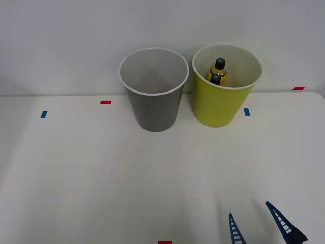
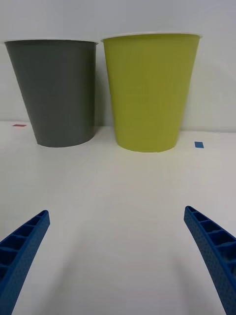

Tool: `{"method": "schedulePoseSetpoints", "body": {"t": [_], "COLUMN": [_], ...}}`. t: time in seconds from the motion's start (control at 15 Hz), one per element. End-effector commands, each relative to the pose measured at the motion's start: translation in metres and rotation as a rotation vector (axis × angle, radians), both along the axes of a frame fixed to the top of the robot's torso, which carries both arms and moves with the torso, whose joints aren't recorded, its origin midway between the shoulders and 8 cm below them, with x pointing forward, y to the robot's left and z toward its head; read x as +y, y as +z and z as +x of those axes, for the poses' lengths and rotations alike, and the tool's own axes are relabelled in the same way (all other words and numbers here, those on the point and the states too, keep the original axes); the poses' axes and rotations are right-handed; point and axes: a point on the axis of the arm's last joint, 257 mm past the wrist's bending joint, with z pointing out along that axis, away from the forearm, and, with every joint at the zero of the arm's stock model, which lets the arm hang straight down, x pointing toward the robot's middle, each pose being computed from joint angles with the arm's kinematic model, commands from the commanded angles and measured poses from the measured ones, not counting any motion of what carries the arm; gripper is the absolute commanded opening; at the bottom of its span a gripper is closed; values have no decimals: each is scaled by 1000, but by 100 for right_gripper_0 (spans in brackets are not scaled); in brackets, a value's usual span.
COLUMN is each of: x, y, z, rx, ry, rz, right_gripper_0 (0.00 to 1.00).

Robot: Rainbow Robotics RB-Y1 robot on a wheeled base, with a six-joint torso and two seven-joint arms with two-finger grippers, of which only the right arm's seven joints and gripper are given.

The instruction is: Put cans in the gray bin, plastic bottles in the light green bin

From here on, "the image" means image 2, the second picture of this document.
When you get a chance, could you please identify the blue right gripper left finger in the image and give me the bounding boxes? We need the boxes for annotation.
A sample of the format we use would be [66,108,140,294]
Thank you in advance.
[0,209,51,315]

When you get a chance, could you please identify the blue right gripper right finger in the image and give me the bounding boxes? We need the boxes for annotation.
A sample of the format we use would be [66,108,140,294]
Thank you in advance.
[184,205,236,315]

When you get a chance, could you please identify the yellow-green plastic waste bin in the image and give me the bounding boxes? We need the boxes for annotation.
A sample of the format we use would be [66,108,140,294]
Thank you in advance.
[100,31,204,154]

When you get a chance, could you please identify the grey plastic waste bin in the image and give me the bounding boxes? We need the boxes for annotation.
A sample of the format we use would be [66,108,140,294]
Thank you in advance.
[4,39,99,148]

